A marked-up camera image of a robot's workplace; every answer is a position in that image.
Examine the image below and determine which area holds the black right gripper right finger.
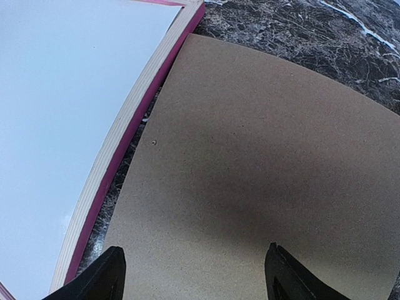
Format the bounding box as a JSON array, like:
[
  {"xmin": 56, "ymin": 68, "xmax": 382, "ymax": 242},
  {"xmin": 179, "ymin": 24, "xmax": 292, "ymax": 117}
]
[{"xmin": 264, "ymin": 242, "xmax": 347, "ymax": 300}]

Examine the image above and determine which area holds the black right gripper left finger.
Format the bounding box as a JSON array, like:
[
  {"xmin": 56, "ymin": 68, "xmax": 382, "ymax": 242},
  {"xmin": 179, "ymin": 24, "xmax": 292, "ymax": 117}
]
[{"xmin": 46, "ymin": 246, "xmax": 126, "ymax": 300}]

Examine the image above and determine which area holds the light wooden picture frame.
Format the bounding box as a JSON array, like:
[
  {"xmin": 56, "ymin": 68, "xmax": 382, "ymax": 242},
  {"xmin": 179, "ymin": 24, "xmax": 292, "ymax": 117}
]
[{"xmin": 0, "ymin": 0, "xmax": 206, "ymax": 300}]

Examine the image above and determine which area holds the brown cardboard backing board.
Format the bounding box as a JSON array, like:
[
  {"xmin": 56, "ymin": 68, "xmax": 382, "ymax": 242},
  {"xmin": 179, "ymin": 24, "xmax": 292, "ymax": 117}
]
[{"xmin": 106, "ymin": 34, "xmax": 399, "ymax": 299}]

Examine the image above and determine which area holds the red and grey photo print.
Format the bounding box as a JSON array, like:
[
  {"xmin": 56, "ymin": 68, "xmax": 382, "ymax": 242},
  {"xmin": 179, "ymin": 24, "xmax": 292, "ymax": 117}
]
[{"xmin": 0, "ymin": 0, "xmax": 185, "ymax": 300}]

